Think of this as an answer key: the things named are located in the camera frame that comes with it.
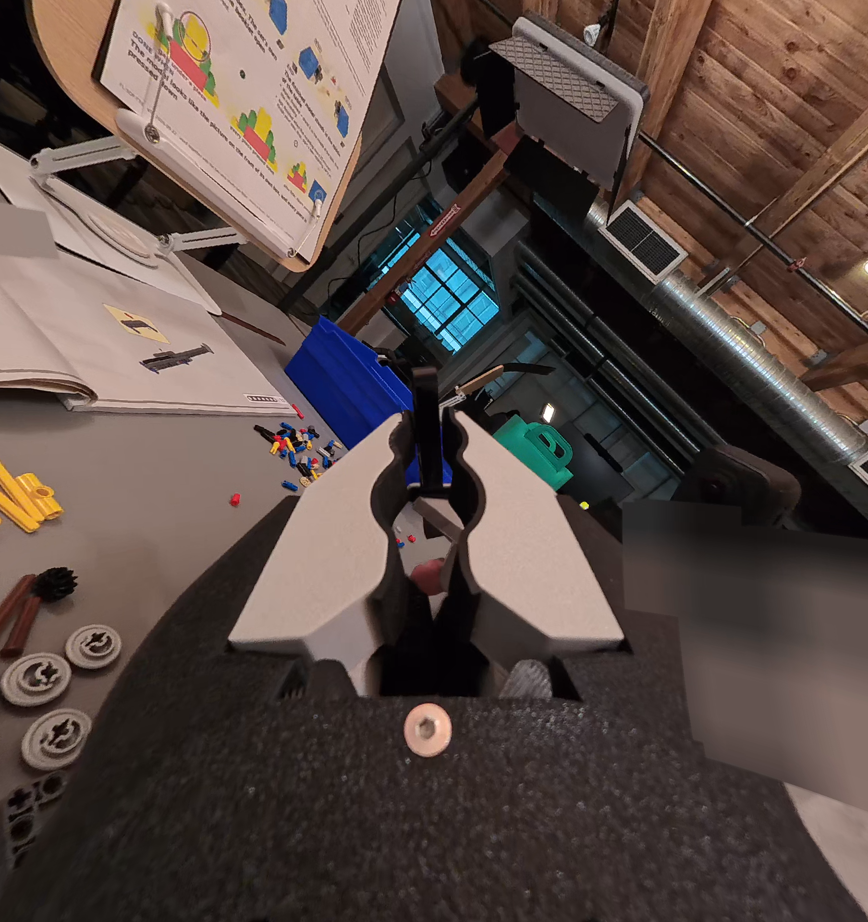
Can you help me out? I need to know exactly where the task instruction sheet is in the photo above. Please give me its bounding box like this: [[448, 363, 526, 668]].
[[91, 0, 403, 262]]

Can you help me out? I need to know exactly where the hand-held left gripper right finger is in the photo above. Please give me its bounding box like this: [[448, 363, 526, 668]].
[[437, 411, 625, 696]]

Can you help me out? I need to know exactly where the white ceiling unit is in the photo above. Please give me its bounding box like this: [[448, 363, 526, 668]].
[[488, 16, 651, 190]]

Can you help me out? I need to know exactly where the black light stand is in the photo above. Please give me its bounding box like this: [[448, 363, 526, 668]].
[[279, 39, 600, 311]]

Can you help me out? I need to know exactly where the thin black ceiling pipe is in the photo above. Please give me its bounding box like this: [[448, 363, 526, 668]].
[[639, 133, 868, 340]]

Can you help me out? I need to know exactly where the silver air duct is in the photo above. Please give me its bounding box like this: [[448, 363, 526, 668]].
[[585, 194, 868, 469]]

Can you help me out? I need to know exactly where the black lego beam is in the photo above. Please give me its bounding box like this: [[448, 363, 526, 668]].
[[411, 367, 451, 499]]

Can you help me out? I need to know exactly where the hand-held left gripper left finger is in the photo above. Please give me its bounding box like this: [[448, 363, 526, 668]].
[[228, 412, 415, 696]]

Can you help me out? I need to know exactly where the pile of black grey parts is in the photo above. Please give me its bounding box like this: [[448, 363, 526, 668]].
[[0, 558, 125, 876]]

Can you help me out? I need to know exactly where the wooden support post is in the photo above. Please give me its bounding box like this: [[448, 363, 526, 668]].
[[335, 122, 525, 337]]

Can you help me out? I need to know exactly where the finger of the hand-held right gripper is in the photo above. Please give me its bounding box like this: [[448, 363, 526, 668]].
[[412, 496, 469, 543]]

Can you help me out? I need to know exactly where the pile of colourful lego pins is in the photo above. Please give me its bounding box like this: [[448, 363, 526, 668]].
[[231, 403, 348, 509]]

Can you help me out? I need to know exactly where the open instruction booklet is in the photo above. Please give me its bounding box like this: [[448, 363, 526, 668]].
[[0, 248, 295, 417]]

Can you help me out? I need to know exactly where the pile of yellow lego pieces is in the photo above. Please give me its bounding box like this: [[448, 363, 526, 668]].
[[0, 455, 66, 540]]

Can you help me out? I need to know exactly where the blue plastic bin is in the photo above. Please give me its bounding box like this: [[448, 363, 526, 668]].
[[284, 315, 452, 484]]

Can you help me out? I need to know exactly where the black curved bar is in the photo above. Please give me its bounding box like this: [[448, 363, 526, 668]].
[[440, 362, 554, 404]]

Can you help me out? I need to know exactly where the bundle of grey ceiling pipes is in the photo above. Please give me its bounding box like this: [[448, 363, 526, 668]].
[[509, 241, 730, 469]]

